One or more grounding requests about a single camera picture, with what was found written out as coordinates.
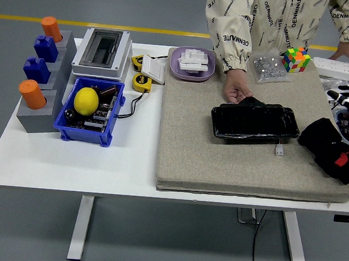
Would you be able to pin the person's right hand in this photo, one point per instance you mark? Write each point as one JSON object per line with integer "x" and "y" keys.
{"x": 235, "y": 87}

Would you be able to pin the black glossy panel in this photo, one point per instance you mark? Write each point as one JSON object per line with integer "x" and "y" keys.
{"x": 253, "y": 123}

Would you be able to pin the black rag with red tag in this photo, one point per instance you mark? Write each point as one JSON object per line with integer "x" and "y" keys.
{"x": 322, "y": 139}

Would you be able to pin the person's right forearm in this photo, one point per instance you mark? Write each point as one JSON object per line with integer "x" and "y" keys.
{"x": 230, "y": 41}

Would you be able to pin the white power strip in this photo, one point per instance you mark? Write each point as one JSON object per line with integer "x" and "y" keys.
{"x": 342, "y": 68}

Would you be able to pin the clear plastic bag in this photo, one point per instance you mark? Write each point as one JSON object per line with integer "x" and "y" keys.
{"x": 332, "y": 84}

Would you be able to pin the clear bag of metal nuts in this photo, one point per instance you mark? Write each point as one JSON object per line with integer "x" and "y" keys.
{"x": 268, "y": 68}

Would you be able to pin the colourful puzzle cube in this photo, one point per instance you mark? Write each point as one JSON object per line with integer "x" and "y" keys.
{"x": 295, "y": 60}

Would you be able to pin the purple dish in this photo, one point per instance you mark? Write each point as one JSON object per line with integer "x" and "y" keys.
{"x": 174, "y": 70}

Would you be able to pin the grey-brown mat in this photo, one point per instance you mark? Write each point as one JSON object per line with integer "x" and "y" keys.
{"x": 192, "y": 138}

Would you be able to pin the small white connector plug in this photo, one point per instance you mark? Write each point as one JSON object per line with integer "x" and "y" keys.
{"x": 279, "y": 150}

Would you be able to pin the person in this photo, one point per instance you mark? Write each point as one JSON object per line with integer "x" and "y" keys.
{"x": 277, "y": 17}

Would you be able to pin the yellow tape measure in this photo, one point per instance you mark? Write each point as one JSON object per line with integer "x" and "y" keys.
{"x": 141, "y": 82}
{"x": 136, "y": 61}

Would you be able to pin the black table control box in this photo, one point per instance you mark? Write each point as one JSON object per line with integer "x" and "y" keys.
{"x": 347, "y": 219}

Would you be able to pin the dark electronic parts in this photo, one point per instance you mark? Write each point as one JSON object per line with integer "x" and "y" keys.
{"x": 100, "y": 115}

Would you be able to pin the yellow lemon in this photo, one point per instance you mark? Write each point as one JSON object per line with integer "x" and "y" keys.
{"x": 86, "y": 101}

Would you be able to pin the white table leg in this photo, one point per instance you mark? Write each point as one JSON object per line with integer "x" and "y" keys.
{"x": 79, "y": 232}
{"x": 296, "y": 249}

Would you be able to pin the blue plastic bin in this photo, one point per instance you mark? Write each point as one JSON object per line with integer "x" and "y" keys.
{"x": 83, "y": 135}

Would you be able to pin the blue block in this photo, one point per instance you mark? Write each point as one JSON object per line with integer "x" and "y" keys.
{"x": 36, "y": 70}
{"x": 45, "y": 49}

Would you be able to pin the orange cylinder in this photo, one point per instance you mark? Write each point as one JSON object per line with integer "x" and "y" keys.
{"x": 51, "y": 28}
{"x": 32, "y": 95}

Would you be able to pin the grey stepped block holder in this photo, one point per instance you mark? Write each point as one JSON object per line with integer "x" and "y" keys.
{"x": 36, "y": 122}

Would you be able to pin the stack of white switch parts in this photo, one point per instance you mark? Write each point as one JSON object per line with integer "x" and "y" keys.
{"x": 193, "y": 59}

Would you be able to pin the white wall switch plate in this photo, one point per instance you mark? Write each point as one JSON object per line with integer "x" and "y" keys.
{"x": 153, "y": 70}

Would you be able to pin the grey electrical enclosure box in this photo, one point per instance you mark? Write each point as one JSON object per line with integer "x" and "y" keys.
{"x": 120, "y": 56}

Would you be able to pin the metal bracket under table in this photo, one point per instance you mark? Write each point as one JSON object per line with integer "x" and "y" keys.
{"x": 246, "y": 217}

